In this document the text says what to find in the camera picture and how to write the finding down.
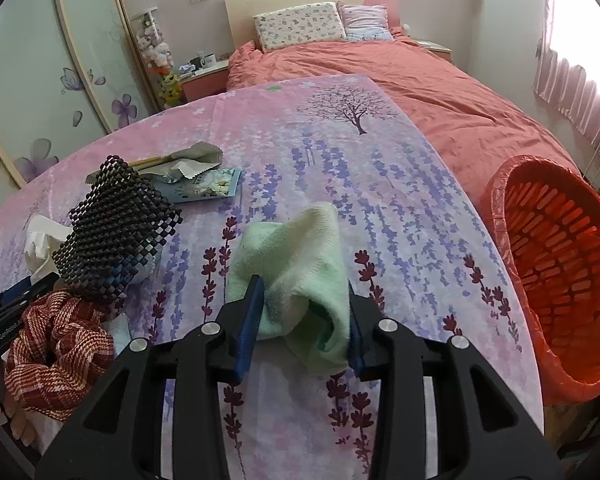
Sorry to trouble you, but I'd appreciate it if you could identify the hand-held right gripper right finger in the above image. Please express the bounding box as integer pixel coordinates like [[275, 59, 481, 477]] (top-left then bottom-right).
[[347, 280, 563, 480]]

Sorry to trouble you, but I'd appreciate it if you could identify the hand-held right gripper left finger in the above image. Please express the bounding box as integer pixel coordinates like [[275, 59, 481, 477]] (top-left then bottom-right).
[[34, 275, 266, 480]]

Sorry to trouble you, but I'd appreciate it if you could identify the red plaid cloth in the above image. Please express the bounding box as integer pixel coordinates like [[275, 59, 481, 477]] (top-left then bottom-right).
[[5, 291, 118, 421]]

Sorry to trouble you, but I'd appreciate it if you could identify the light green towel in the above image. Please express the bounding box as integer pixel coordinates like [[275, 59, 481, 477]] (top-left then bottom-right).
[[227, 201, 353, 376]]

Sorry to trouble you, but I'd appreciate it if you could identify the grey sock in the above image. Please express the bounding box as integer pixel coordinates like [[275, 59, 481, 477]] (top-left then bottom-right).
[[152, 142, 224, 171]]

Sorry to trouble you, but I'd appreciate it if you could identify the orange plastic basket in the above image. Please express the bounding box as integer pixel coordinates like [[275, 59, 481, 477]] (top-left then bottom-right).
[[482, 155, 600, 401]]

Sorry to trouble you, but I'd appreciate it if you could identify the person's left hand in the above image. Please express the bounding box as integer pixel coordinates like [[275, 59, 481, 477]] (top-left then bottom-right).
[[0, 395, 37, 448]]

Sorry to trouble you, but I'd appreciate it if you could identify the crumpled white tissue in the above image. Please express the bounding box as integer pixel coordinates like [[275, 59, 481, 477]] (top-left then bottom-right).
[[24, 215, 73, 281]]

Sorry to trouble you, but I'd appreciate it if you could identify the light blue cloth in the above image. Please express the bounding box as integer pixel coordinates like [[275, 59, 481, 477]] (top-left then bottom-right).
[[104, 314, 132, 357]]

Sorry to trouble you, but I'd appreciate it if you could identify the black checkered woven bag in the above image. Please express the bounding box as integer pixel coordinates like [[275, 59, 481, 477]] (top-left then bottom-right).
[[52, 155, 183, 303]]

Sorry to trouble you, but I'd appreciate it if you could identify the pink floral printed tablecloth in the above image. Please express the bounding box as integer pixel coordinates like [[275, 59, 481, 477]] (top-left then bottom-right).
[[0, 74, 546, 480]]

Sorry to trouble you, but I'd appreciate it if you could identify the blue floral packet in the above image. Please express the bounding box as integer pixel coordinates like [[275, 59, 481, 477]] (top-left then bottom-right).
[[167, 167, 243, 204]]

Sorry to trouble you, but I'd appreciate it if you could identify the wooden stick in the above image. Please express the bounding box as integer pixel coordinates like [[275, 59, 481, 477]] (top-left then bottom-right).
[[125, 155, 181, 169]]

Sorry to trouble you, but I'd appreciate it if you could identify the pink and white nightstand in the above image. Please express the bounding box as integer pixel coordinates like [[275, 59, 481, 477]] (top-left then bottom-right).
[[410, 39, 453, 63], [180, 60, 231, 103]]

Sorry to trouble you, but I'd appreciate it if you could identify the yellow green plush toy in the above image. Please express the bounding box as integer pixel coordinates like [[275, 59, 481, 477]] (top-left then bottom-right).
[[159, 72, 183, 106]]

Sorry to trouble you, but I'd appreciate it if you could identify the bed with salmon duvet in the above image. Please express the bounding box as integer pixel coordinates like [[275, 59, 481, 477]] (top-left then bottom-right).
[[226, 35, 581, 211]]

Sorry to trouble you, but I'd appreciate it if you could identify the floral sliding door wardrobe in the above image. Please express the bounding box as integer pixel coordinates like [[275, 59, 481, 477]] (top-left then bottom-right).
[[0, 0, 163, 226]]

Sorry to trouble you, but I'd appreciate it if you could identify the hanging plush toy holder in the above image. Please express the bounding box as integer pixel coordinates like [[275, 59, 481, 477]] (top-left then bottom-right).
[[131, 7, 176, 73]]

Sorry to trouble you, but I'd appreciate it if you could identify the pink striped pillow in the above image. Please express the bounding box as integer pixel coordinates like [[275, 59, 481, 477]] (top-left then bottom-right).
[[337, 3, 396, 42]]

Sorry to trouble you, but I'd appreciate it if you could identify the white floral pillow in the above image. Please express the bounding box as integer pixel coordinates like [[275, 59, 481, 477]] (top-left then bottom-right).
[[252, 1, 348, 53]]

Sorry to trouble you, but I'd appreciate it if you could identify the pink curtain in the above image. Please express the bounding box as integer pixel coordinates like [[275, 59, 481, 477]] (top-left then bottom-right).
[[532, 0, 600, 146]]

